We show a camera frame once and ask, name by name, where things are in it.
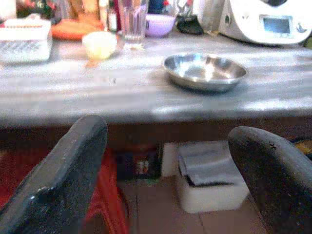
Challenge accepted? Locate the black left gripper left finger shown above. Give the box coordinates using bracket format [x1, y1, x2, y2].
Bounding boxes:
[0, 114, 109, 234]

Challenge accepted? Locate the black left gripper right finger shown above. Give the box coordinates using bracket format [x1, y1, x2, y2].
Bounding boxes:
[228, 126, 312, 234]

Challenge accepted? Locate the shallow steel bowl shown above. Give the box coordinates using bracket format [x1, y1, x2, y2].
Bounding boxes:
[163, 53, 248, 94]

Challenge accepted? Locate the red plastic stool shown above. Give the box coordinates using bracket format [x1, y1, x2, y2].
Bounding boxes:
[0, 145, 128, 234]

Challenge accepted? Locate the white storage box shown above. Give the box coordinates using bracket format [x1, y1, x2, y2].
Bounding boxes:
[161, 141, 251, 215]

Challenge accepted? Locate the grey folded cloth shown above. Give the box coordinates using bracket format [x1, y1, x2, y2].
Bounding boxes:
[177, 141, 242, 187]

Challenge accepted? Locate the dark carton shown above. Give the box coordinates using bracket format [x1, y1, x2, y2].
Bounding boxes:
[116, 143, 163, 181]

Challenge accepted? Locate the small pale green cup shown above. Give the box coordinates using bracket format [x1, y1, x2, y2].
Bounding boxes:
[81, 31, 118, 60]

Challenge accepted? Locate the white grater box red label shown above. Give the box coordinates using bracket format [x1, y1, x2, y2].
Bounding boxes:
[0, 13, 54, 63]

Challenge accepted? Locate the orange carrot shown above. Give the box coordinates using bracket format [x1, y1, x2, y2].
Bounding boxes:
[51, 22, 105, 41]

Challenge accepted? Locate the white kitchen appliance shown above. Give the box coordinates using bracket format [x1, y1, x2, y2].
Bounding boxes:
[218, 0, 312, 46]

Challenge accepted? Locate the clear glass tumbler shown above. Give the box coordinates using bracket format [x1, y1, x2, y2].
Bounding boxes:
[117, 0, 150, 47]

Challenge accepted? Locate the purple plastic bowl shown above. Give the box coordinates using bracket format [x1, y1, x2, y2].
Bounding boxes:
[145, 13, 177, 38]

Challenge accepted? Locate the black pouch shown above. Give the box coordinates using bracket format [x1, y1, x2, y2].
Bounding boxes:
[175, 14, 204, 36]

